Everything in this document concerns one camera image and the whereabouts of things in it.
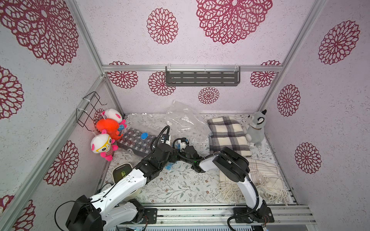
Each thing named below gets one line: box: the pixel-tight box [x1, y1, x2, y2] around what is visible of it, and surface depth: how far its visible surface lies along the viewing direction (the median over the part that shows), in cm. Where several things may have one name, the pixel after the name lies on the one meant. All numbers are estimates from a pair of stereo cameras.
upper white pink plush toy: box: [102, 108, 123, 124], surface depth 96 cm
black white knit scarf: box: [116, 127, 158, 157], surface depth 97 cm
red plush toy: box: [96, 118, 124, 141], surface depth 96 cm
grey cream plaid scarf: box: [206, 115, 252, 157], surface depth 105 cm
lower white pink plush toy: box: [90, 129, 119, 162], surface depth 83 cm
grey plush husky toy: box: [240, 109, 267, 147], surface depth 99 cm
